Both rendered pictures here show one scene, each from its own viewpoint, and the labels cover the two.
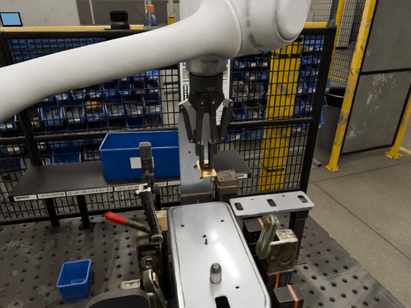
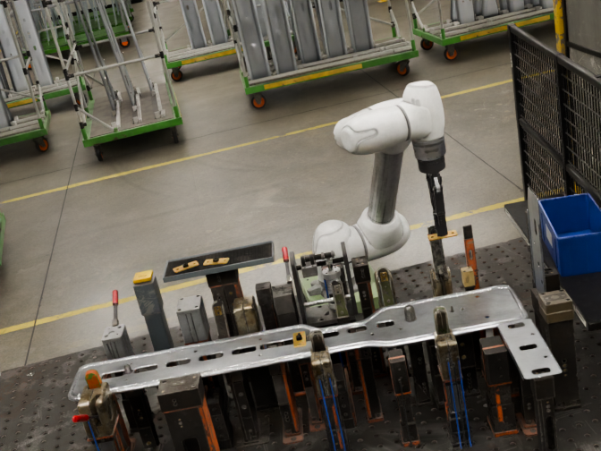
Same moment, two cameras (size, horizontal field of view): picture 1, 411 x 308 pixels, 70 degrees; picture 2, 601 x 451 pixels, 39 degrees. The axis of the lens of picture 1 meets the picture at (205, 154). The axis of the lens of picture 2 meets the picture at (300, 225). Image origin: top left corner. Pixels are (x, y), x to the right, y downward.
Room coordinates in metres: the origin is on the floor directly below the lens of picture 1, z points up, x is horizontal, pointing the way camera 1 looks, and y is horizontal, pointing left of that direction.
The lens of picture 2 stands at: (0.78, -2.27, 2.29)
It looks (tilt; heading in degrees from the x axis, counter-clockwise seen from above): 22 degrees down; 103
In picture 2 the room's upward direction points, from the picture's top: 12 degrees counter-clockwise
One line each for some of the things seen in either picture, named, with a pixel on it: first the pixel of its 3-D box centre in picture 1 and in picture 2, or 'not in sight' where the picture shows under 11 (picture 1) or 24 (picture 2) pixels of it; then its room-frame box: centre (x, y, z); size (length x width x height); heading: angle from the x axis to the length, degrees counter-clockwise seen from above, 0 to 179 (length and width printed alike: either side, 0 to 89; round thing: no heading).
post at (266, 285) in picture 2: not in sight; (275, 337); (0.06, 0.10, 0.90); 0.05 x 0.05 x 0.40; 11
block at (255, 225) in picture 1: (254, 255); (497, 386); (0.76, -0.17, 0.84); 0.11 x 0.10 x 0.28; 101
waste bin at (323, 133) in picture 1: (339, 120); not in sight; (3.44, -1.66, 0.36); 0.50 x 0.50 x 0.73
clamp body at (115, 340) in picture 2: not in sight; (128, 378); (-0.42, -0.04, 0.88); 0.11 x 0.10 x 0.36; 101
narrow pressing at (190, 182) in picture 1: (195, 151); (536, 245); (0.91, 0.03, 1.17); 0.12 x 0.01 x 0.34; 101
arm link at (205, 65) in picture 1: (205, 58); (428, 147); (0.65, 0.00, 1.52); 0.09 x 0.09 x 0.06
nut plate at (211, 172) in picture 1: (205, 167); (442, 234); (0.65, 0.00, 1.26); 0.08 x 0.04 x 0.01; 11
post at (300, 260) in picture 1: (295, 231); (545, 419); (0.87, -0.35, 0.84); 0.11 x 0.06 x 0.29; 101
